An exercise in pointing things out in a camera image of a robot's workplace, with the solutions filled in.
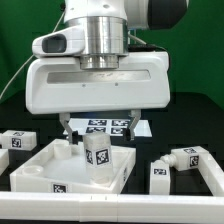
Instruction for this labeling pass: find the white square table top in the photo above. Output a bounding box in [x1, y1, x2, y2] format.
[10, 139, 136, 194]

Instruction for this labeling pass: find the white cable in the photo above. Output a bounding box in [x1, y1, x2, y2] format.
[0, 9, 68, 101]

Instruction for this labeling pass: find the white tag sheet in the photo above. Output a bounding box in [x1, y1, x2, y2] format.
[69, 118, 152, 137]

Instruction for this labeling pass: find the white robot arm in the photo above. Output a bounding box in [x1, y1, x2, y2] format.
[26, 0, 189, 144]

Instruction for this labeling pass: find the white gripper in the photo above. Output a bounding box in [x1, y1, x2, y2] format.
[26, 24, 170, 145]

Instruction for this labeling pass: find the white U-shaped obstacle fence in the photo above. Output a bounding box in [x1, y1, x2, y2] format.
[0, 156, 224, 224]

